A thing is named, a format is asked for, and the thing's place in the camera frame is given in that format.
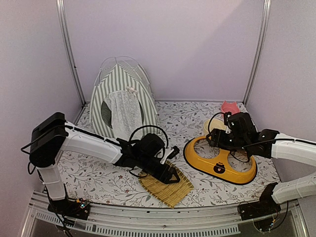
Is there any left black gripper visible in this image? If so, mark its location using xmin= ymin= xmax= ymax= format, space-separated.
xmin=137 ymin=155 xmax=181 ymax=185

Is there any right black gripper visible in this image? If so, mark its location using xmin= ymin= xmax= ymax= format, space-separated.
xmin=204 ymin=127 xmax=249 ymax=152

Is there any woven bamboo tray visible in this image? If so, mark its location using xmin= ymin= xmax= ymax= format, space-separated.
xmin=138 ymin=161 xmax=194 ymax=209

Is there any pink cat-ear pet bowl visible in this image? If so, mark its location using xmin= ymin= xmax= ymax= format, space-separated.
xmin=221 ymin=101 xmax=240 ymax=115

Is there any cream ceramic pet bowl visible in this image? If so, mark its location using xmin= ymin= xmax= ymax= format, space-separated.
xmin=203 ymin=118 xmax=227 ymax=135

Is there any yellow double bowl holder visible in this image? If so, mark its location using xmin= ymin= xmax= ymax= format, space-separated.
xmin=183 ymin=136 xmax=258 ymax=185

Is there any striped green white pet tent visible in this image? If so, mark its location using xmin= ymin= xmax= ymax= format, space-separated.
xmin=89 ymin=56 xmax=162 ymax=140

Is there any checkered grey cushion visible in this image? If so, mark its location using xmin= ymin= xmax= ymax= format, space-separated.
xmin=101 ymin=101 xmax=112 ymax=128

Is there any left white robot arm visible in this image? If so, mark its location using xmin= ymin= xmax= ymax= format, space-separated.
xmin=21 ymin=112 xmax=180 ymax=214

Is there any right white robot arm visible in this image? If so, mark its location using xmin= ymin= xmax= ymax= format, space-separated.
xmin=206 ymin=112 xmax=316 ymax=215

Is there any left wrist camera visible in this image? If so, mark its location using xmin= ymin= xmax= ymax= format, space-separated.
xmin=160 ymin=146 xmax=180 ymax=164

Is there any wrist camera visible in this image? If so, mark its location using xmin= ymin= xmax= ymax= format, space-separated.
xmin=160 ymin=146 xmax=180 ymax=164
xmin=224 ymin=112 xmax=232 ymax=129

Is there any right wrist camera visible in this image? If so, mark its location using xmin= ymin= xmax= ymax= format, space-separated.
xmin=224 ymin=112 xmax=232 ymax=129

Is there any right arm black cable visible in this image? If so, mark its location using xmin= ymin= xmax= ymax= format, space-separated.
xmin=209 ymin=112 xmax=277 ymax=163

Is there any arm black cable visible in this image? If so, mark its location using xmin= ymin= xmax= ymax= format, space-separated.
xmin=209 ymin=112 xmax=277 ymax=163
xmin=128 ymin=125 xmax=170 ymax=149

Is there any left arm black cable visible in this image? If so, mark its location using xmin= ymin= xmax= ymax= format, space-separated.
xmin=128 ymin=125 xmax=170 ymax=149

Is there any front aluminium rail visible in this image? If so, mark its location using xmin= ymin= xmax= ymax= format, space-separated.
xmin=21 ymin=192 xmax=313 ymax=237

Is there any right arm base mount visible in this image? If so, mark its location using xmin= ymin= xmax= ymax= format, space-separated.
xmin=237 ymin=182 xmax=281 ymax=232

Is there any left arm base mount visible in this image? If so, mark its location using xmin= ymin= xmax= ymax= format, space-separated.
xmin=47 ymin=193 xmax=91 ymax=220

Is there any right aluminium frame post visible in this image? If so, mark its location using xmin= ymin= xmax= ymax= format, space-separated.
xmin=242 ymin=0 xmax=272 ymax=107

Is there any aluminium frame post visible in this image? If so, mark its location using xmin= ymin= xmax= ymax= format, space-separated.
xmin=56 ymin=0 xmax=86 ymax=107
xmin=242 ymin=0 xmax=272 ymax=107

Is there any left aluminium frame post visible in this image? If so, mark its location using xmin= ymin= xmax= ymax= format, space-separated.
xmin=56 ymin=0 xmax=86 ymax=107

